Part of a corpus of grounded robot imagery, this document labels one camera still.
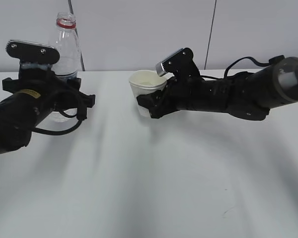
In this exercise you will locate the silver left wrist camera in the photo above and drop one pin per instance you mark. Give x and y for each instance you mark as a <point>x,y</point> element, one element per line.
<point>32,52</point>

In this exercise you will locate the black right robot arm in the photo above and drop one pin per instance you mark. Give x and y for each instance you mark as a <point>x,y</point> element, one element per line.
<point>244,95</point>

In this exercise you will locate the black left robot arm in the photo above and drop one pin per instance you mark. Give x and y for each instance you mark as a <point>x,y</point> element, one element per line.
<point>34,96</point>

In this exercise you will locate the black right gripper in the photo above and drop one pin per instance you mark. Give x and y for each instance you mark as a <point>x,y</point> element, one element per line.
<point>171,99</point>

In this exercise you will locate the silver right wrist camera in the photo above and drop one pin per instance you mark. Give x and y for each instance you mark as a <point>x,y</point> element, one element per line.
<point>180,64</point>

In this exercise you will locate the clear plastic water bottle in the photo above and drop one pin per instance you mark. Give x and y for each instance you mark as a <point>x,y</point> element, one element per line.
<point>64,38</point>

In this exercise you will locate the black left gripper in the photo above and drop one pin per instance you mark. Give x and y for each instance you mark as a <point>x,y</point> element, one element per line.
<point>61,90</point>

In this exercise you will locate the white paper cup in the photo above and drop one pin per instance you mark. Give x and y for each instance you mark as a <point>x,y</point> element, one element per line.
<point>144,82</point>

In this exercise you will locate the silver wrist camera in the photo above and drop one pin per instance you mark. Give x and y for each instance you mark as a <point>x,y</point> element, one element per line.
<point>32,52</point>
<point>180,64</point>

